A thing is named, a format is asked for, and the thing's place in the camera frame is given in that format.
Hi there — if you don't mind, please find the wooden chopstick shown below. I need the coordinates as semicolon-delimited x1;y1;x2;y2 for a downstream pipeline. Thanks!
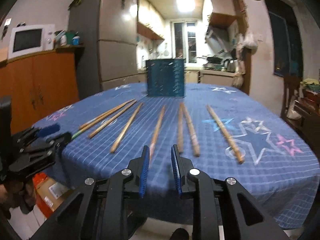
79;99;133;130
177;103;183;152
88;100;138;139
72;99;136;140
110;103;143;153
150;105;165;160
181;103;200;157
206;105;245;164

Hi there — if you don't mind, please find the kitchen window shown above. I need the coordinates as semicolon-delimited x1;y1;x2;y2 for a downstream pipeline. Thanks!
171;21;197;64

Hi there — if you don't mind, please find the person's left hand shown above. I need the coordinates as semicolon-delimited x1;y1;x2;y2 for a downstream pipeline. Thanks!
1;179;36;213

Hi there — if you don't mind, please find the orange wooden cabinet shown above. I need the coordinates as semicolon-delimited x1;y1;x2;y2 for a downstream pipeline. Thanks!
1;46;85;134

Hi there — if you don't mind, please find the cardboard box on floor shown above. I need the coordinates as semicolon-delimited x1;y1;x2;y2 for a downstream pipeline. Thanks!
33;172;73;218

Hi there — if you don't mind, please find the blue checked star tablecloth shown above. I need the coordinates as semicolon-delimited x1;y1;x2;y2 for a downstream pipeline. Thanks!
36;83;319;229

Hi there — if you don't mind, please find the white microwave oven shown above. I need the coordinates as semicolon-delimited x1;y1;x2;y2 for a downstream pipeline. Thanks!
8;24;56;59

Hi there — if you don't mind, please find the dark wooden sideboard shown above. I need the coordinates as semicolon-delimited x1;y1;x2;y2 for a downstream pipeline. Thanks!
294;99;320;159

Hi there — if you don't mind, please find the grey refrigerator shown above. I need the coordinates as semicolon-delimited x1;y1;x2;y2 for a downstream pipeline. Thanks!
68;0;139;99

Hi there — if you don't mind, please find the teal slotted utensil holder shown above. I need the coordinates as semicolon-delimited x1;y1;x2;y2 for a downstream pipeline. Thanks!
146;59;185;98

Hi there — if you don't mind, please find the silver electric kettle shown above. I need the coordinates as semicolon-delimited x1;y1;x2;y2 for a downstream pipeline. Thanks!
223;59;238;73

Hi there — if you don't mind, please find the dark wooden chair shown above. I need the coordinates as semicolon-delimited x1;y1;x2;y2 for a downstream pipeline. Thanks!
280;75;301;131

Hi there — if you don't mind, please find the steel range hood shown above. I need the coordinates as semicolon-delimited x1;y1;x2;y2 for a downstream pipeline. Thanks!
205;25;232;54

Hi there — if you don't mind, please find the white hanging plastic bag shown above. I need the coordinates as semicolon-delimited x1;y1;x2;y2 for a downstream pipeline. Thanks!
243;30;258;49

